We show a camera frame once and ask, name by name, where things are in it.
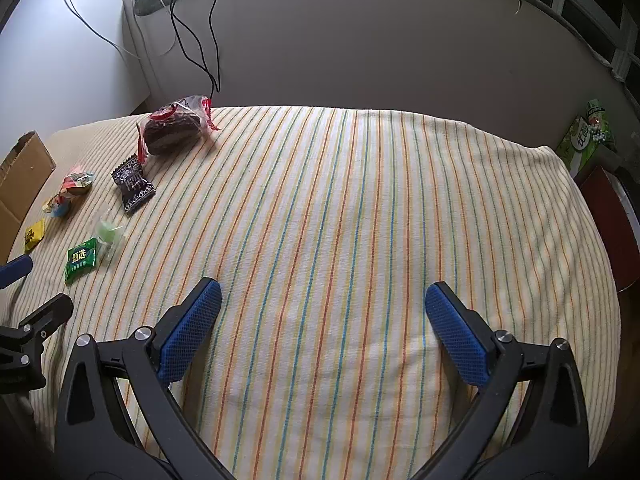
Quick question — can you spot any red candy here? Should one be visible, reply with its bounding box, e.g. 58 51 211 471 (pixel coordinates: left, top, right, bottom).
62 170 96 197

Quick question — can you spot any window frame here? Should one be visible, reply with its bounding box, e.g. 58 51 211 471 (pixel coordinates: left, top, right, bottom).
542 0 640 111

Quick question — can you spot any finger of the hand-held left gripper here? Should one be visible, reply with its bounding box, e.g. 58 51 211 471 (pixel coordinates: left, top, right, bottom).
19 292 75 345
0 254 34 290

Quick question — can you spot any green snack bag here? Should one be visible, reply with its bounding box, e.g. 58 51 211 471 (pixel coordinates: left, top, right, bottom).
555 100 613 173

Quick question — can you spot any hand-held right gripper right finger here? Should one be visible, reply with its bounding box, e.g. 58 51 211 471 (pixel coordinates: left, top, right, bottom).
410 281 591 480

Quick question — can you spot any black snack packet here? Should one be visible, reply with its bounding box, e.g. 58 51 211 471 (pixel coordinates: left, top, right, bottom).
111 154 157 216

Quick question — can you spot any cardboard box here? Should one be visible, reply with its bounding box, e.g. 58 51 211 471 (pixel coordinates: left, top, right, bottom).
0 131 57 263

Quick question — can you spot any red box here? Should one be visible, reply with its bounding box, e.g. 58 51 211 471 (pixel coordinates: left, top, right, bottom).
575 166 640 293

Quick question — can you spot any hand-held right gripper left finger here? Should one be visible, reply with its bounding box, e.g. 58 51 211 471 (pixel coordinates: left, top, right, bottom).
54 276 236 480

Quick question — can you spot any clear green snack packet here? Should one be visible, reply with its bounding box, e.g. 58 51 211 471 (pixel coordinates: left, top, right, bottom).
95 215 125 263

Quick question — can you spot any striped blanket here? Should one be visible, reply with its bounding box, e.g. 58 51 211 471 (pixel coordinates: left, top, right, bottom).
10 105 623 480

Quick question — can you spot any dark candy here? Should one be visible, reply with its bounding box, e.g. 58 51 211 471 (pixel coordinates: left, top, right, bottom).
136 95 221 165

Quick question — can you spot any yellow candy packet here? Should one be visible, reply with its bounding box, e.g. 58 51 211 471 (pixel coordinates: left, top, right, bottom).
23 218 46 254

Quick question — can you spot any black cable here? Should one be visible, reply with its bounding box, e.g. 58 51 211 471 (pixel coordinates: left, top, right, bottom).
170 0 233 96

